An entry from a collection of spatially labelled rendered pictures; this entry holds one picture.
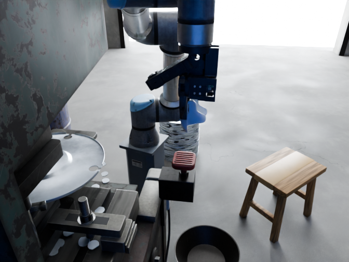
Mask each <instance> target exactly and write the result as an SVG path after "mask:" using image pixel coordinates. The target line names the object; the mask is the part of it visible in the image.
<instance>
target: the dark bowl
mask: <svg viewBox="0 0 349 262"><path fill-rule="evenodd" d="M174 254H175V258H176V261H177V262H240V250H239V247H238V245H237V243H236V241H235V240H234V238H233V237H232V236H231V235H230V234H228V233H227V232H226V231H224V230H222V229H220V228H218V227H215V226H210V225H198V226H194V227H191V228H188V229H187V230H185V231H184V232H183V233H181V234H180V236H179V237H178V239H177V241H176V244H175V247H174Z"/></svg>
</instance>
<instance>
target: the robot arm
mask: <svg viewBox="0 0 349 262"><path fill-rule="evenodd" d="M106 1H107V4H108V6H109V7H110V8H117V9H121V11H122V14H123V17H124V19H123V27H124V30H125V32H126V33H127V35H128V36H129V37H130V38H132V39H133V40H135V41H136V42H139V43H141V44H145V45H159V48H160V50H161V51H162V52H163V69H161V70H159V71H155V72H153V73H152V74H150V75H149V76H148V79H147V80H146V82H145V83H146V85H147V86H148V88H149V89H150V90H151V91H152V90H154V89H158V88H160V87H162V86H163V92H162V93H161V95H160V97H159V98H155V97H154V95H152V94H141V95H138V96H135V97H133V98H132V99H131V101H130V114H131V126H132V128H131V132H130V135H129V142H130V144H131V145H132V146H134V147H136V148H150V147H153V146H155V145H157V144H158V143H159V133H158V131H157V128H156V125H155V123H157V122H178V121H180V122H181V126H182V128H183V129H184V131H185V132H186V133H187V132H188V128H189V125H192V124H199V123H203V122H205V121H206V114H207V109H206V108H204V107H202V106H200V105H199V103H198V101H209V102H215V97H216V87H217V74H218V59H219V46H220V44H212V42H213V35H214V19H215V10H216V0H106ZM150 8H178V11H149V9H150ZM185 54H187V55H185ZM197 55H199V57H197ZM206 94H207V95H206ZM213 95H214V96H213ZM210 96H211V97H210ZM212 96H213V97H212ZM190 99H191V100H190Z"/></svg>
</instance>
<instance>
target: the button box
mask: <svg viewBox="0 0 349 262"><path fill-rule="evenodd" d="M161 170H162V169H158V168H150V169H149V171H148V174H147V177H146V180H158V179H159V176H160V172H161ZM170 203H171V201H170V200H166V210H168V242H167V249H166V256H165V262H167V257H168V250H169V242H170Z"/></svg>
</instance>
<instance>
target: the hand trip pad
mask: <svg viewBox="0 0 349 262"><path fill-rule="evenodd" d="M195 162H196V154H195V153H193V152H187V151H177V152H175V153H174V155H173V159H172V168H174V169H177V170H181V173H186V172H187V171H191V170H193V169H194V168H195Z"/></svg>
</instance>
